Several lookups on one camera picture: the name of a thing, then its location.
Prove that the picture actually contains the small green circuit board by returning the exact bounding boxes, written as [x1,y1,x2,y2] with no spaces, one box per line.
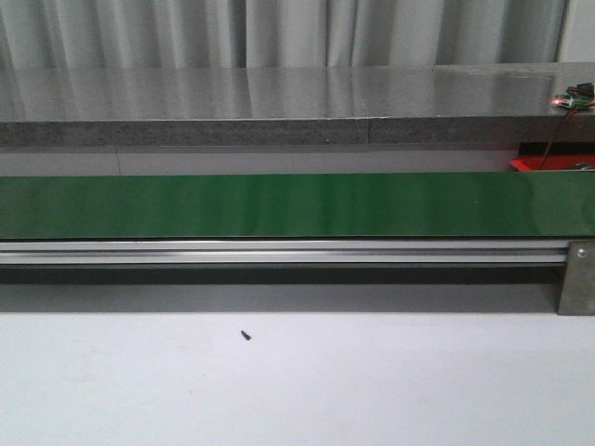
[550,83,594,110]

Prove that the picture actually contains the grey pleated curtain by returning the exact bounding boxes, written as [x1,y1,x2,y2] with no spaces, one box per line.
[1,0,567,69]

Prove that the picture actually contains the green conveyor belt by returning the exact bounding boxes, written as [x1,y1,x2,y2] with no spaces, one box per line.
[1,171,594,240]

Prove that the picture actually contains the red and black wire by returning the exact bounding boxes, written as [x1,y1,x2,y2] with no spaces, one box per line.
[538,102,580,172]

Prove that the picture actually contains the grey stone counter slab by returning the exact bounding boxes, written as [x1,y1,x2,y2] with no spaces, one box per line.
[1,62,594,147]

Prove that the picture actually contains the red plastic tray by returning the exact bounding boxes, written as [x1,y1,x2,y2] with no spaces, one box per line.
[509,154,594,172]

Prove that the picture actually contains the steel conveyor support bracket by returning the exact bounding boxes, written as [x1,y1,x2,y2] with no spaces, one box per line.
[557,241,595,316]

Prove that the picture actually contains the aluminium conveyor side rail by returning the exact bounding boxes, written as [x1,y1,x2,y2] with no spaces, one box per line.
[1,239,570,266]

